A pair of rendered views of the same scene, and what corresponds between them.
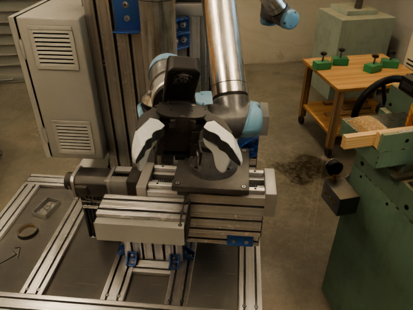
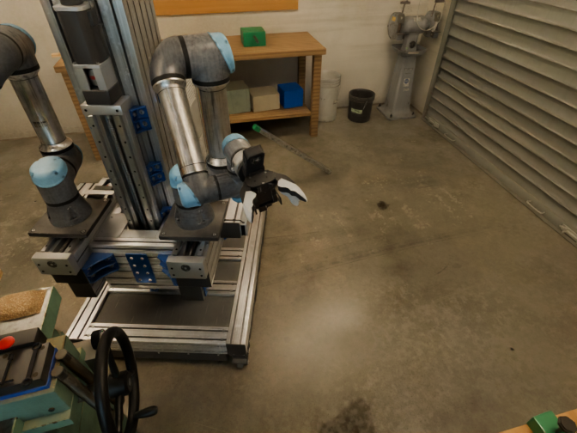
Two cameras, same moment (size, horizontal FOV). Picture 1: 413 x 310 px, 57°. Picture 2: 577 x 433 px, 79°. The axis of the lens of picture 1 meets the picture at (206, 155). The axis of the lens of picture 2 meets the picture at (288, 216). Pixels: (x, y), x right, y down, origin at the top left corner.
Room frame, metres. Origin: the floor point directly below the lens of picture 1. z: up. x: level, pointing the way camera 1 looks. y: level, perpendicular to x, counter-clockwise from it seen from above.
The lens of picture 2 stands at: (1.77, -1.14, 1.71)
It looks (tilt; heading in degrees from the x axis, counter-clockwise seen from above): 40 degrees down; 87
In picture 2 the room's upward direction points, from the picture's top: straight up
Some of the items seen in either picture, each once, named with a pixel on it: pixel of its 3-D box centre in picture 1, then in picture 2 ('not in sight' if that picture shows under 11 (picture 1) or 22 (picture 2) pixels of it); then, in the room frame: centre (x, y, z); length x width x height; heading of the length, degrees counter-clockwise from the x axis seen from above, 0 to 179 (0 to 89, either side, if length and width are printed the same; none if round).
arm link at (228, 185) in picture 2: (271, 11); (236, 183); (1.66, -0.27, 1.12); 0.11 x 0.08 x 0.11; 21
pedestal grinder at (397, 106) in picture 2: not in sight; (405, 61); (3.22, 2.70, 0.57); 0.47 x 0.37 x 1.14; 10
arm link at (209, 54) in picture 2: not in sight; (215, 121); (1.58, -0.02, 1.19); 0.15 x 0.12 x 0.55; 21
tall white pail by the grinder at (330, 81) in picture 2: not in sight; (325, 96); (2.38, 2.62, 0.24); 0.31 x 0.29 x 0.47; 10
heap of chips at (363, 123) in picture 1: (370, 123); (15, 302); (1.06, -0.52, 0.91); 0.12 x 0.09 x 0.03; 13
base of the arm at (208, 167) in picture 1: (212, 152); (66, 204); (0.96, -0.02, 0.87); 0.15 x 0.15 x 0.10
